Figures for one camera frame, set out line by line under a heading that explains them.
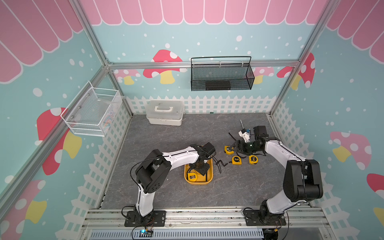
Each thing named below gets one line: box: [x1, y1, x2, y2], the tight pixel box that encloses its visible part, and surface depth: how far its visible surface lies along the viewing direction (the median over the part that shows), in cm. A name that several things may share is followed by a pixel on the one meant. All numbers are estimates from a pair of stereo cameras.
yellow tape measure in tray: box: [187, 172, 198, 182], surface depth 87 cm
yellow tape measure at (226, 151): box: [224, 145, 235, 155], surface depth 99 cm
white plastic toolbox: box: [146, 99, 185, 126], surface depth 111 cm
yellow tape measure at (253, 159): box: [248, 155, 259, 165], surface depth 95 cm
